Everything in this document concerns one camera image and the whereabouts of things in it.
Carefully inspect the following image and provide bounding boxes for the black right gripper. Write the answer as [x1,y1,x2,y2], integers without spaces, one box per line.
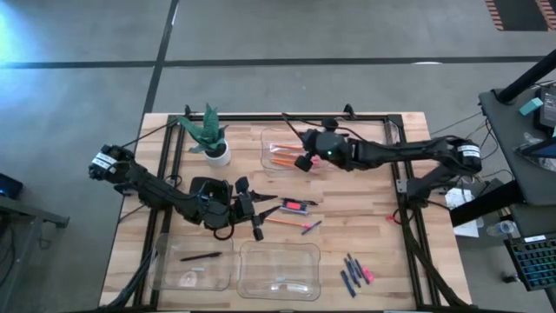
[295,117,354,173]

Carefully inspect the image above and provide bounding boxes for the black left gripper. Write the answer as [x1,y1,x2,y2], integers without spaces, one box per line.
[232,175,282,243]

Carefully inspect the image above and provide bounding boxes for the clear plastic bin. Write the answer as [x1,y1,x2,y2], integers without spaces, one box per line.
[259,124,329,175]
[149,232,235,292]
[236,239,323,302]
[328,117,400,165]

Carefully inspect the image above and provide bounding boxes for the green plant in white pot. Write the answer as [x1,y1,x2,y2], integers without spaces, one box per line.
[177,103,233,169]

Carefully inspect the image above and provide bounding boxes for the white paper sheet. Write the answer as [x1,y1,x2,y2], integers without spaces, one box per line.
[443,186,481,239]

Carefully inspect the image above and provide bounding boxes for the black desk bar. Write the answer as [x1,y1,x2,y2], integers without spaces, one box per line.
[449,180,529,228]

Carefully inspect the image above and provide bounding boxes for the grey side desk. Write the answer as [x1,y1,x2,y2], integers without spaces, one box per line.
[477,84,556,208]

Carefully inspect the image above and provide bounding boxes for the clear water bottle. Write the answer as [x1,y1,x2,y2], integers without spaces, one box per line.
[485,219,521,238]

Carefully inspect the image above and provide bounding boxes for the teal box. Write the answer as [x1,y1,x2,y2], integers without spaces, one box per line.
[517,97,545,117]

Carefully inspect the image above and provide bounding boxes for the black pole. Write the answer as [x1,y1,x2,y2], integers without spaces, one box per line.
[494,51,556,105]

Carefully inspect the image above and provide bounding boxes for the tablet with blue screen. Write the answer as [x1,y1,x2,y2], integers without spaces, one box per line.
[516,137,556,160]

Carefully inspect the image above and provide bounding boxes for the black box device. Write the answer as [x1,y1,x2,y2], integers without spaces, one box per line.
[533,82,556,132]

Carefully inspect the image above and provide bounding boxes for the black mat orange stripes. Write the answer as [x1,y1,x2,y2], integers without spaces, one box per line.
[484,0,556,32]

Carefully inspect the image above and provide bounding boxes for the dark metal cart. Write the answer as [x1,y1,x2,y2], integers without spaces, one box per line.
[0,195,70,313]

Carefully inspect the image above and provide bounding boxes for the backlit black keyboard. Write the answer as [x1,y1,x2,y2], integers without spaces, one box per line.
[503,233,556,293]

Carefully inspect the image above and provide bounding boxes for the dark device blue light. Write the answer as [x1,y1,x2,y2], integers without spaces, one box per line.
[0,172,24,201]

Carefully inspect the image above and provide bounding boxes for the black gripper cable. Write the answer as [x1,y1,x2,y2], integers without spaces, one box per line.
[211,222,236,242]
[281,111,364,134]

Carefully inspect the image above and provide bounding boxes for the black aluminium table frame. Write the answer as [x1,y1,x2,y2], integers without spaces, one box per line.
[102,103,473,312]

